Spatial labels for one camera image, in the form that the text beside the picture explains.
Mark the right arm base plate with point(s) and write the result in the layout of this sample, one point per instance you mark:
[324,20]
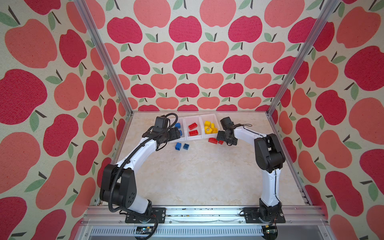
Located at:
[255,216]

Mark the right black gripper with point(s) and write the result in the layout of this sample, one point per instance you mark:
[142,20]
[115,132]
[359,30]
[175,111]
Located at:
[220,137]

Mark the left aluminium corner post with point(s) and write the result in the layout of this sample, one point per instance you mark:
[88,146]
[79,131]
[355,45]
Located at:
[90,24]

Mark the aluminium corner post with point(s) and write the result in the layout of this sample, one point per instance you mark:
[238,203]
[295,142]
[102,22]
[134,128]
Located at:
[319,25]
[90,24]

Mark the right aluminium corner post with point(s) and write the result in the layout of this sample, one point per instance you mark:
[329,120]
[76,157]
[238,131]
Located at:
[319,25]

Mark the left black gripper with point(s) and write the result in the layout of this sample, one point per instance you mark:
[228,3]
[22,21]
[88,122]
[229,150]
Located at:
[175,134]

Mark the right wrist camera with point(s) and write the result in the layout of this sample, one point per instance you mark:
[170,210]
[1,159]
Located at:
[227,123]

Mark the aluminium front frame rail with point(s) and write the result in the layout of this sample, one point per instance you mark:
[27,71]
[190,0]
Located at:
[206,223]

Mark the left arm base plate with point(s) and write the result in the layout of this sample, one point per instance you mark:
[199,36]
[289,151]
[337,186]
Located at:
[157,215]

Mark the yellow round lego brick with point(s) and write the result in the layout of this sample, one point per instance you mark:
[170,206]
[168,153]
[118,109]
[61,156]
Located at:
[208,130]

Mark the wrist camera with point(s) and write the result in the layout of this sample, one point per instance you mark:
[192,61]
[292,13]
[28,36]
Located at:
[161,123]
[227,123]

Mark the yellow six-stud lego brick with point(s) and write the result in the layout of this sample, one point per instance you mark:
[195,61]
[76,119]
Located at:
[214,129]

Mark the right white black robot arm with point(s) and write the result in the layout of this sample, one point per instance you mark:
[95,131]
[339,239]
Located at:
[270,159]

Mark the red long lego brick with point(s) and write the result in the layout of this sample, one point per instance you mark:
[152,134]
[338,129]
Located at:
[213,140]

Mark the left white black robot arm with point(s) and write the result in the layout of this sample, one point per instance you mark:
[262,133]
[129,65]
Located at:
[119,188]

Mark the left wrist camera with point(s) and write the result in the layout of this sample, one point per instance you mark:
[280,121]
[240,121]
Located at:
[161,123]

